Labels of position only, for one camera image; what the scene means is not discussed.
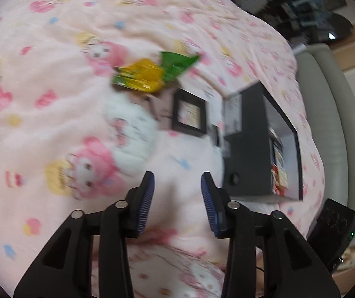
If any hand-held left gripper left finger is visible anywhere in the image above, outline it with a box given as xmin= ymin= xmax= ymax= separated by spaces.
xmin=13 ymin=171 xmax=156 ymax=298

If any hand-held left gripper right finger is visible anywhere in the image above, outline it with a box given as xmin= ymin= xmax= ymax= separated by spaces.
xmin=201 ymin=172 xmax=341 ymax=298

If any black cardboard box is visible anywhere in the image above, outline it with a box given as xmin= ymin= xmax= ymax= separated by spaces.
xmin=221 ymin=81 xmax=304 ymax=204

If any orange red packet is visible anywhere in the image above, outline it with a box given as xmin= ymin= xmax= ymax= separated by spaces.
xmin=272 ymin=149 xmax=290 ymax=194

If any small black box frame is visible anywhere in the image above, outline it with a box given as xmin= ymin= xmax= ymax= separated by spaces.
xmin=171 ymin=88 xmax=209 ymax=135

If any pale printed fabric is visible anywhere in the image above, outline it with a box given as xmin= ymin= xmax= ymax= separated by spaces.
xmin=333 ymin=242 xmax=355 ymax=275

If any pink printed blanket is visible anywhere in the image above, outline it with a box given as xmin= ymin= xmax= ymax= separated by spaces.
xmin=0 ymin=0 xmax=325 ymax=298

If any yellow snack packet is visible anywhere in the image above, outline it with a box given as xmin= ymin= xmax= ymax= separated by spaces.
xmin=112 ymin=57 xmax=166 ymax=93

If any cluttered storage shelf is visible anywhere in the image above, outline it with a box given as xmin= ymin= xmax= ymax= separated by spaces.
xmin=230 ymin=0 xmax=355 ymax=45

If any grey padded bed frame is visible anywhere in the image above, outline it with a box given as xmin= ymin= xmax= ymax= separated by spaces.
xmin=294 ymin=43 xmax=355 ymax=224

